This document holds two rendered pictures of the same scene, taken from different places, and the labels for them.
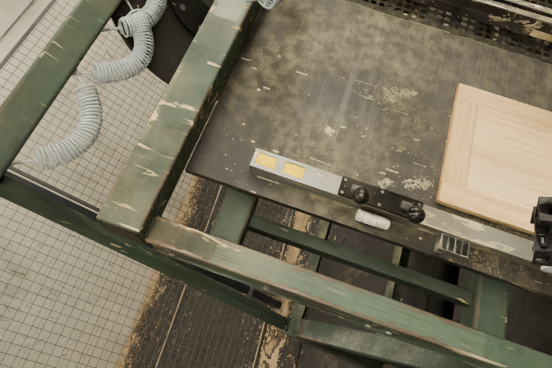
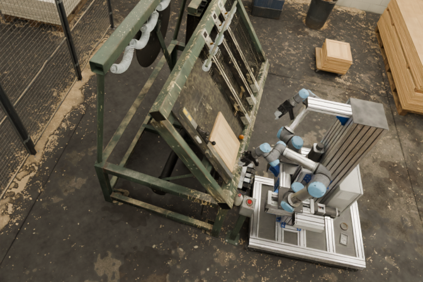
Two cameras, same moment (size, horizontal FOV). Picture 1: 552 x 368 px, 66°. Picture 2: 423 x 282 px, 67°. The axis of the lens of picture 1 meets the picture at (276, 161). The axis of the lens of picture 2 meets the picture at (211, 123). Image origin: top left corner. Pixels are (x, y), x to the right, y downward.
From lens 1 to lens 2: 197 cm
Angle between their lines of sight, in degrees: 47
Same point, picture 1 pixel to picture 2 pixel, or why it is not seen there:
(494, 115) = (223, 124)
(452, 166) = (213, 133)
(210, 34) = (187, 66)
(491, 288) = (208, 167)
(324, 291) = (189, 152)
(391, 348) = (152, 180)
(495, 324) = not seen: hidden behind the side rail
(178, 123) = (177, 91)
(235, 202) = (170, 118)
